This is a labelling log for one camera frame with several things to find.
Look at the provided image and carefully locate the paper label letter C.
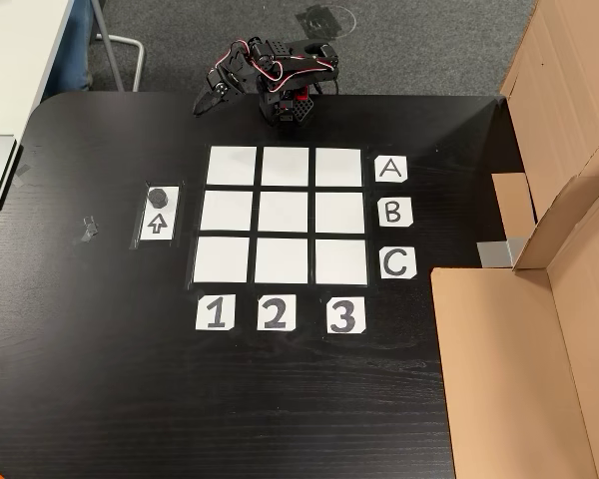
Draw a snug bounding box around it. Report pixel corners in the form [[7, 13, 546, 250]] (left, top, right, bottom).
[[378, 247, 418, 280]]

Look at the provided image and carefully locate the paper label letter B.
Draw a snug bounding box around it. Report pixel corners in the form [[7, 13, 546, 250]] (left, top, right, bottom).
[[377, 197, 414, 229]]

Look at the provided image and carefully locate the white paper grid square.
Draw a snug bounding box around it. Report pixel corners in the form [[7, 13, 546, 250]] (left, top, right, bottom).
[[193, 237, 251, 285], [207, 146, 258, 187], [200, 191, 255, 234], [258, 191, 309, 234], [314, 238, 369, 286], [262, 146, 310, 187], [314, 147, 363, 188], [254, 237, 309, 285], [314, 191, 366, 234]]

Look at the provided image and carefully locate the black cable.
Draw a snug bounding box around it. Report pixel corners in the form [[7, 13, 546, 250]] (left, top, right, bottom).
[[309, 69, 341, 97]]

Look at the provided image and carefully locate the paper label number 3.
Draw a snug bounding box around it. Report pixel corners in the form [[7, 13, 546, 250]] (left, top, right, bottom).
[[326, 296, 367, 335]]

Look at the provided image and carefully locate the white arrow paper sheet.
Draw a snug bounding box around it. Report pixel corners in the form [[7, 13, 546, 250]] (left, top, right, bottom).
[[139, 186, 180, 242]]

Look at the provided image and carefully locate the grey tape strip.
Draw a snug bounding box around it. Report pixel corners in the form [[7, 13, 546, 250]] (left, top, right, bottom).
[[476, 238, 528, 269]]

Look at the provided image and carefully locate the paper label number 2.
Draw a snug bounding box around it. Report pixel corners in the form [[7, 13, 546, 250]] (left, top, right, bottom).
[[257, 293, 298, 332]]

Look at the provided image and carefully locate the person's leg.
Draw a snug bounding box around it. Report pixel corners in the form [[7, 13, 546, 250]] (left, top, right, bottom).
[[54, 0, 96, 94]]

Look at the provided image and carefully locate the brown cardboard panel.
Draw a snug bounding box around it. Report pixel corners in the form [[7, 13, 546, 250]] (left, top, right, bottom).
[[491, 0, 599, 246], [430, 174, 599, 479]]

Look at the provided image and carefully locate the paper label letter A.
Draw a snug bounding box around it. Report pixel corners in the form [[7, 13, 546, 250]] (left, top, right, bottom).
[[374, 155, 409, 185]]

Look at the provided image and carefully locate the paper label number 1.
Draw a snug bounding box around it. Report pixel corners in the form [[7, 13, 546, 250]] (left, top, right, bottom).
[[195, 293, 237, 332]]

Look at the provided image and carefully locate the white desk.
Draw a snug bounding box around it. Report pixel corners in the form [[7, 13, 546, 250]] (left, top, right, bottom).
[[0, 0, 76, 142]]

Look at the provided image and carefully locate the grey metal desk leg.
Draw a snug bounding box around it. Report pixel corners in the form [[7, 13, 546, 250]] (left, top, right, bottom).
[[94, 0, 147, 94]]

